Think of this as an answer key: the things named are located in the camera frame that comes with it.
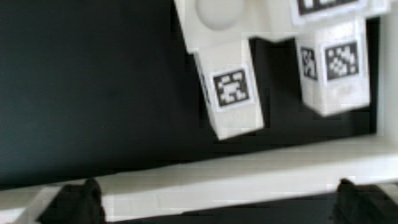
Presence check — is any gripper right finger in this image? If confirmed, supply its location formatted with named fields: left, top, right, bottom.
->
left=333, top=179, right=398, bottom=224

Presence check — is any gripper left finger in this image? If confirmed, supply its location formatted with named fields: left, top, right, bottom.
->
left=36, top=178, right=107, bottom=224

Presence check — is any white chair seat piece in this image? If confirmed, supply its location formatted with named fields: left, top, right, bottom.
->
left=174, top=0, right=398, bottom=52

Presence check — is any white front fence rail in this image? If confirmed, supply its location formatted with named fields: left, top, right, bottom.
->
left=0, top=134, right=398, bottom=224

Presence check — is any white fence rail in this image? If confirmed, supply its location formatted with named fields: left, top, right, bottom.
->
left=379, top=13, right=398, bottom=142
left=0, top=134, right=398, bottom=224

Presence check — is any white right fence rail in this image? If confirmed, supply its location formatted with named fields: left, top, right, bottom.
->
left=379, top=13, right=398, bottom=142

